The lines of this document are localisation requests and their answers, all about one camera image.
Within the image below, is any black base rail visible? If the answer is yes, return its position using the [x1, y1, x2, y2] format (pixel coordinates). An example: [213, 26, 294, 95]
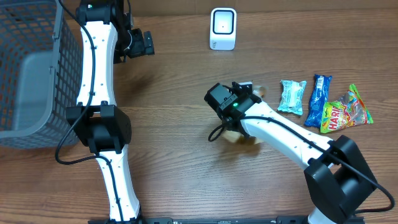
[88, 217, 365, 224]

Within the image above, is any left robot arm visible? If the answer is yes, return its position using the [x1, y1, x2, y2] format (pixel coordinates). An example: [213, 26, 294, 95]
[66, 1, 155, 223]

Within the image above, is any green gummy candy bag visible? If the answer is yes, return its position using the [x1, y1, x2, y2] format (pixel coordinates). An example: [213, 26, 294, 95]
[320, 84, 374, 134]

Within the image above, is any mint green snack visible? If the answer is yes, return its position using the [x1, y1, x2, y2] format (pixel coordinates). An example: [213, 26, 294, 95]
[277, 80, 307, 116]

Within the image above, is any beige snack bag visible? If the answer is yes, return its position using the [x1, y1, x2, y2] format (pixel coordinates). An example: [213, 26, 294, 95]
[223, 83, 268, 146]

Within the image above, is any blue cookie pack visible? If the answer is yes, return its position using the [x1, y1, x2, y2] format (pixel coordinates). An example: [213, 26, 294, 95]
[304, 74, 333, 128]

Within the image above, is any dark grey plastic basket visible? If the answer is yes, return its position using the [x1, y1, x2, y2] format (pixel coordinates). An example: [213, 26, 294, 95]
[1, 0, 83, 149]

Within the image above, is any white barcode scanner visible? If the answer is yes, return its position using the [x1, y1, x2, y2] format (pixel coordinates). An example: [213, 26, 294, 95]
[210, 7, 237, 51]

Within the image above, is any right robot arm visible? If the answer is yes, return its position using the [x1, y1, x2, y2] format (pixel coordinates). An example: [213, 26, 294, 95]
[204, 82, 377, 223]

